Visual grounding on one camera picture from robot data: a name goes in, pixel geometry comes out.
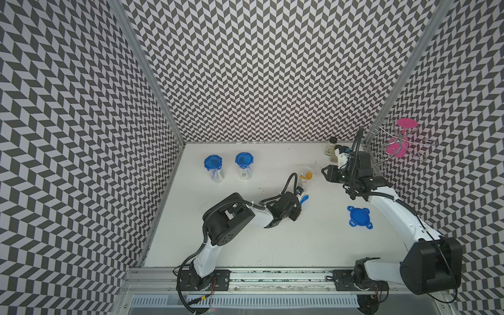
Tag blue toothbrush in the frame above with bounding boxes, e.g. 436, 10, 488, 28
300, 195, 309, 205

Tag blue lid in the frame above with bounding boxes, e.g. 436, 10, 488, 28
204, 155, 223, 171
347, 206, 374, 230
235, 152, 254, 169

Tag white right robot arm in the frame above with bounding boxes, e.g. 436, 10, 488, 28
322, 127, 463, 295

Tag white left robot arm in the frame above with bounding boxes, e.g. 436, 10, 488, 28
174, 173, 303, 291

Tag pink plastic glass upper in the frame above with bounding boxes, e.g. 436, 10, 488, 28
397, 118, 418, 129

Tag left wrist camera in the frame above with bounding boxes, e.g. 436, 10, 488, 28
295, 186, 306, 198

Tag aluminium front rail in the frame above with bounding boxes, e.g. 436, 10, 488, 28
110, 267, 458, 314

